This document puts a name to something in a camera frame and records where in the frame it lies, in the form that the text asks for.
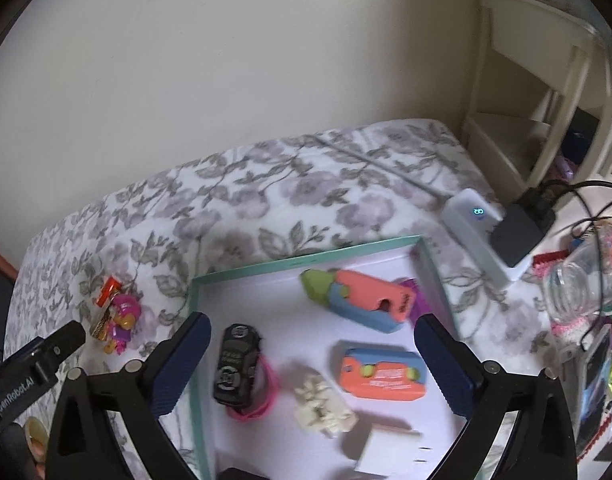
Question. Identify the floral printed blanket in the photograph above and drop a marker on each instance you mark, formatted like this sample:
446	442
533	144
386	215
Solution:
286	195

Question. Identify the black square block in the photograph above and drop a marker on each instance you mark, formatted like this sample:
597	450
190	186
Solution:
236	475

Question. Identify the white power bank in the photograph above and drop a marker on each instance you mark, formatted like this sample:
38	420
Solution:
466	220

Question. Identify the teal box lid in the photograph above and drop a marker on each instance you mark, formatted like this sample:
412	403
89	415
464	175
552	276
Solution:
286	310

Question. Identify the pink toy figure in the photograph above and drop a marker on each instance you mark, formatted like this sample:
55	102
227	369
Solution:
122	317

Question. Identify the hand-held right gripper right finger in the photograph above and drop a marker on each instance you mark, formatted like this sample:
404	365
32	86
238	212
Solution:
443	365

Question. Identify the white charger plug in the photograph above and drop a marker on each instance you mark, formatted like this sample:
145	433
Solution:
386	450

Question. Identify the orange carrot knife white print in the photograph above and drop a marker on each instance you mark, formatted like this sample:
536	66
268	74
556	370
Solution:
386	377

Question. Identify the orange carrot knife green blade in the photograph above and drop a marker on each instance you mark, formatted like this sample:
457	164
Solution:
371	295

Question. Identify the cream shelf unit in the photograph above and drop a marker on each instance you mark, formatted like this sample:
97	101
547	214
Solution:
536	60

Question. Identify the purple lighter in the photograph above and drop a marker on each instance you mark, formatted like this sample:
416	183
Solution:
418	300

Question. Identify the red crochet piece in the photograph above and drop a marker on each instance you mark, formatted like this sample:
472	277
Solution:
548	262

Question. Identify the pink crochet piece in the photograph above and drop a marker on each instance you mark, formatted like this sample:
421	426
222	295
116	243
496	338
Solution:
571	329

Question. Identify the clear plastic jar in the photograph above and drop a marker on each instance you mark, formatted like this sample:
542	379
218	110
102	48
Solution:
576	280

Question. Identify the smartphone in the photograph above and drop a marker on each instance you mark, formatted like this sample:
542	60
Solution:
593	390

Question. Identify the black power adapter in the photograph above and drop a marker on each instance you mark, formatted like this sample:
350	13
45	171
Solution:
518	232

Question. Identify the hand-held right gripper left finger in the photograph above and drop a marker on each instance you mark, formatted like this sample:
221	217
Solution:
181	360

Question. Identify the cream hair claw clip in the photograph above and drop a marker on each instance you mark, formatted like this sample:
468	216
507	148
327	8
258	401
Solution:
318	405

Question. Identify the pink smart watch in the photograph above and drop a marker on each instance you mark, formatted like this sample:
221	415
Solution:
272	385

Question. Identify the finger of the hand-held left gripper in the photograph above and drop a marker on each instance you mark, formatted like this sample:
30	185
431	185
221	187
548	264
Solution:
61	342

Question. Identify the black toy car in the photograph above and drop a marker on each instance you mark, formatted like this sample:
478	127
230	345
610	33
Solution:
236	360

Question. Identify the person's left hand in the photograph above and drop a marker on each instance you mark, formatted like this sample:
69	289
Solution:
36	452

